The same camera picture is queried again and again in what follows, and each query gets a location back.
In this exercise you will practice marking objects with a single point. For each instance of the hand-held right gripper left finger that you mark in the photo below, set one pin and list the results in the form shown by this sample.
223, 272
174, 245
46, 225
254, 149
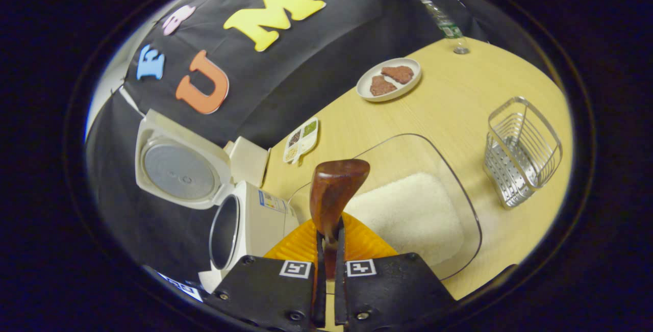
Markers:
320, 291

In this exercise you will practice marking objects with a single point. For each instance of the white toaster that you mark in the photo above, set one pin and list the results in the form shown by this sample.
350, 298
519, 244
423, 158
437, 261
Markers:
249, 161

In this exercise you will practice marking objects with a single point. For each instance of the white round plate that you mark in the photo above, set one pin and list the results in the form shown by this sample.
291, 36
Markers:
367, 92

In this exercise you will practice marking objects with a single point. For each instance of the white rice cooker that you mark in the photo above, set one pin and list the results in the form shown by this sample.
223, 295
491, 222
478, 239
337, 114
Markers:
178, 169

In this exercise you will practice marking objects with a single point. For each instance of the white divided condiment dish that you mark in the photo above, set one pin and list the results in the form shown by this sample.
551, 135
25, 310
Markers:
302, 141

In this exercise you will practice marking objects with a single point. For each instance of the clear plastic water bottle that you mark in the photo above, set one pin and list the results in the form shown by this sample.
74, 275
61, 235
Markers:
446, 27

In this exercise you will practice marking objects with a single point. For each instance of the clear rectangular container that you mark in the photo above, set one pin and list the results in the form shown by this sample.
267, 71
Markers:
408, 153

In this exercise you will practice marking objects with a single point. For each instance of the brown meat piece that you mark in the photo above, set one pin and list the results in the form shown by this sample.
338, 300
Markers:
381, 86
399, 74

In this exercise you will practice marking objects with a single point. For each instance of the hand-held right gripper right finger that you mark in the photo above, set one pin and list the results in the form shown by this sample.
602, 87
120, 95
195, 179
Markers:
341, 296

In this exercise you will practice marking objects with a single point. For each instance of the brown wooden spoon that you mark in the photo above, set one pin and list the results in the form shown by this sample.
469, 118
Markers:
334, 189

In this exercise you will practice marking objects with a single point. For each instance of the white rice heap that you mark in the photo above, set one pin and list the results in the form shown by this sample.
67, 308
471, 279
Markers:
408, 209

